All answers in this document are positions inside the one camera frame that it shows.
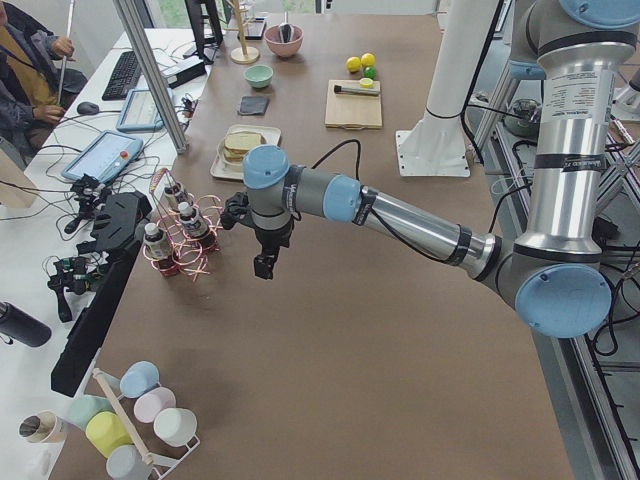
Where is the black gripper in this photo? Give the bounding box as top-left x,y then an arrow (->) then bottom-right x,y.
220,192 -> 294,280

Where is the toast sandwich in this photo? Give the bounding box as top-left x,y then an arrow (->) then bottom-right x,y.
222,130 -> 266,164

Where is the cream rectangular tray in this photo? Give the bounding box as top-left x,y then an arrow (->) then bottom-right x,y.
210,124 -> 281,181

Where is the dark drink bottle two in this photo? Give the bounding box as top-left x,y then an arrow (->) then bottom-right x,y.
179,202 -> 209,241

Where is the dark drink bottle one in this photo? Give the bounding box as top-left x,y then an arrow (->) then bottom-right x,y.
163,182 -> 189,212

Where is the dark drink bottle three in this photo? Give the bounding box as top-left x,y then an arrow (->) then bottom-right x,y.
144,222 -> 175,274

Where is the folded grey cloth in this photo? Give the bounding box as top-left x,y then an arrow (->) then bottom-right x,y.
238,96 -> 269,116

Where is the black long stand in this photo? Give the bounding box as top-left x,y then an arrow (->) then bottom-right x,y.
51,191 -> 152,397

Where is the mint green bowl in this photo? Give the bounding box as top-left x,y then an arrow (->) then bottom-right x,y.
244,65 -> 274,89

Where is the blue teach pendant far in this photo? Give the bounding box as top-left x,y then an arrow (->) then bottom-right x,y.
116,89 -> 164,133

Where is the blue teach pendant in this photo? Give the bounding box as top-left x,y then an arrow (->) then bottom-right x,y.
61,130 -> 143,183
116,89 -> 164,133

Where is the blue teach pendant near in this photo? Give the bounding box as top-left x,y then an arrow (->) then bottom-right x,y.
61,130 -> 143,183

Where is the bamboo cutting board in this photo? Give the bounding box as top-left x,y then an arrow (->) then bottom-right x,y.
324,79 -> 383,129

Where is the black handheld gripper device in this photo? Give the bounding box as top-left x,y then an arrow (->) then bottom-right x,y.
64,174 -> 112,234

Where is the wooden mug tree stand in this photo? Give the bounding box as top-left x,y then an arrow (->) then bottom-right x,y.
226,0 -> 260,65

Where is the black keyboard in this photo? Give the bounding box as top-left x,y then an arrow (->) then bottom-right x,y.
102,51 -> 142,101

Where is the pink bowl with ice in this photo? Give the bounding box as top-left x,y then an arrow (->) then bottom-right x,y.
264,25 -> 303,58

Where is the knife with yellow blade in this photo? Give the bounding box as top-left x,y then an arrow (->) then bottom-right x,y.
333,84 -> 380,97

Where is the black computer mouse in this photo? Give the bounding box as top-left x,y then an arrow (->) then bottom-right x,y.
76,101 -> 100,116

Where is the lemon half slice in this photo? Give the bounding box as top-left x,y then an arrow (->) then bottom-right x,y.
359,77 -> 374,89

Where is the metal scoop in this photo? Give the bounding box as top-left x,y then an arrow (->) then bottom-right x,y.
278,12 -> 295,44

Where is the yellow lemon left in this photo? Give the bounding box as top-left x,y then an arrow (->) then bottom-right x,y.
345,56 -> 362,73

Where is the yellow lemon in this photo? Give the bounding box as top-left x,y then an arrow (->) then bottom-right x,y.
360,52 -> 376,68
345,56 -> 362,73

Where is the blue cup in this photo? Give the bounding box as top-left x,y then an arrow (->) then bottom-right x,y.
119,361 -> 160,399

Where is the green lime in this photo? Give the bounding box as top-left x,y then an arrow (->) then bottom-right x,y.
363,66 -> 377,80

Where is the yellow lemon right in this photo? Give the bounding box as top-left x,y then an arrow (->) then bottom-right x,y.
360,52 -> 376,68

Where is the pink cup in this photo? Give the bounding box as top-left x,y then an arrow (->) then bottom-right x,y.
133,386 -> 176,424

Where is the white cup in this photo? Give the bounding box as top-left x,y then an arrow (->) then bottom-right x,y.
153,407 -> 197,447

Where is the seated person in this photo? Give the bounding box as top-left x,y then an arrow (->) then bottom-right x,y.
1,2 -> 87,157

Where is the black water bottle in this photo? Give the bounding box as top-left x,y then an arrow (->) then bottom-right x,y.
1,302 -> 51,347

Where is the green cup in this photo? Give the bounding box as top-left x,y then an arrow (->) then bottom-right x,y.
66,395 -> 114,431

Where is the yellow cup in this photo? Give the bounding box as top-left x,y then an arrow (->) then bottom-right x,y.
85,411 -> 133,458

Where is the white cup rack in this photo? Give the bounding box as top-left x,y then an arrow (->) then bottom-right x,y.
92,368 -> 201,479

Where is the grey cup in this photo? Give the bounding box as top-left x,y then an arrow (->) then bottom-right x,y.
106,445 -> 152,480

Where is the paper cup with metal insert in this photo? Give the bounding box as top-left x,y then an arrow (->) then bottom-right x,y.
19,411 -> 68,443

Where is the copper wire bottle rack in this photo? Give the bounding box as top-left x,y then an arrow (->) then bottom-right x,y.
143,168 -> 223,280

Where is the aluminium frame post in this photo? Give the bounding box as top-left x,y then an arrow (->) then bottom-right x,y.
113,0 -> 188,154

